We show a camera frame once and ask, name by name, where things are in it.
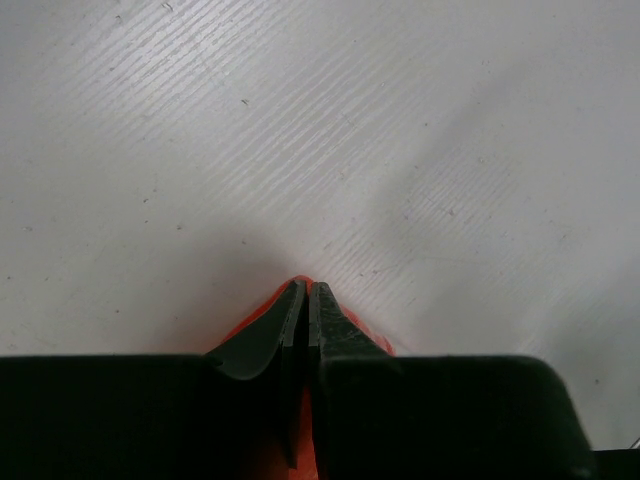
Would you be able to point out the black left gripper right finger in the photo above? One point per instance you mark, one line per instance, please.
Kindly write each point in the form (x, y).
(380, 416)

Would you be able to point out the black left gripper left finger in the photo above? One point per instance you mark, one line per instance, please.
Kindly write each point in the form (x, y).
(112, 417)

